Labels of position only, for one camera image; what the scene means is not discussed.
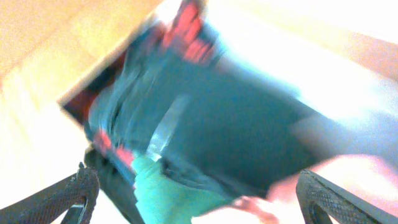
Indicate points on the red navy plaid shirt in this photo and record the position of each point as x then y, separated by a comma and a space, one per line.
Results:
186, 34

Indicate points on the dark navy garment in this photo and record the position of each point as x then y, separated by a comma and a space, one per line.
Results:
210, 130

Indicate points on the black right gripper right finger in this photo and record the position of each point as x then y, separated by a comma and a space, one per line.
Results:
321, 201

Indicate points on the clear plastic storage bin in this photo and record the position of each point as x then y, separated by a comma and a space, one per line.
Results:
338, 57

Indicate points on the pink printed garment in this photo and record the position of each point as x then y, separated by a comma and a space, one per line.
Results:
370, 178

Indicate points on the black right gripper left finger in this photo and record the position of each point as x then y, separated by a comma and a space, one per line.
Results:
74, 196

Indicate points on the dark green garment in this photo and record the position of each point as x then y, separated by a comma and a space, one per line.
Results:
161, 200

